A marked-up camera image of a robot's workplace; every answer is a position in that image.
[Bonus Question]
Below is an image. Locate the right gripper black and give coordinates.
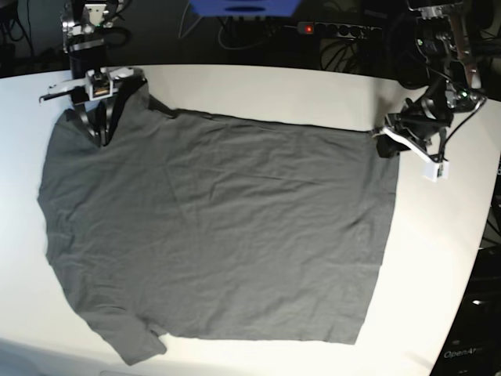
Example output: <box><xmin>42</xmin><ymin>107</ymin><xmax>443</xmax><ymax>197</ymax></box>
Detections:
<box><xmin>68</xmin><ymin>41</ymin><xmax>146</xmax><ymax>147</ymax></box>

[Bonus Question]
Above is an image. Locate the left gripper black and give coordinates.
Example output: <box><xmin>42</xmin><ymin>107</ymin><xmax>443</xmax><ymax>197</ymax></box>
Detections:
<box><xmin>369</xmin><ymin>95</ymin><xmax>453</xmax><ymax>158</ymax></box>

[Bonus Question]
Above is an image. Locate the grey T-shirt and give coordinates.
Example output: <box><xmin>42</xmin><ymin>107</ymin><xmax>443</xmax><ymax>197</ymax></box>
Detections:
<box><xmin>38</xmin><ymin>86</ymin><xmax>399</xmax><ymax>365</ymax></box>

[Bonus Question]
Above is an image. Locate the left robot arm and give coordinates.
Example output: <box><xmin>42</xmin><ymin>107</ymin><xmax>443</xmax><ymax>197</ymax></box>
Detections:
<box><xmin>373</xmin><ymin>1</ymin><xmax>486</xmax><ymax>162</ymax></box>

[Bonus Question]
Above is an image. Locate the black power strip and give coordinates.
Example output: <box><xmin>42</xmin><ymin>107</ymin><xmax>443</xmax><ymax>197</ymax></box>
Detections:
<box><xmin>294</xmin><ymin>21</ymin><xmax>383</xmax><ymax>40</ymax></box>

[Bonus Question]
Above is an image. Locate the blue plastic bin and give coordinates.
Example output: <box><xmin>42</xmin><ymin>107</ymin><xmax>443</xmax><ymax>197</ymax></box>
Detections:
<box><xmin>189</xmin><ymin>0</ymin><xmax>301</xmax><ymax>17</ymax></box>

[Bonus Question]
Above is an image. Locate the black box with lettering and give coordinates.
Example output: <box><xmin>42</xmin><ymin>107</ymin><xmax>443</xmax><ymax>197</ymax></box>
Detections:
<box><xmin>431</xmin><ymin>246</ymin><xmax>500</xmax><ymax>376</ymax></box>

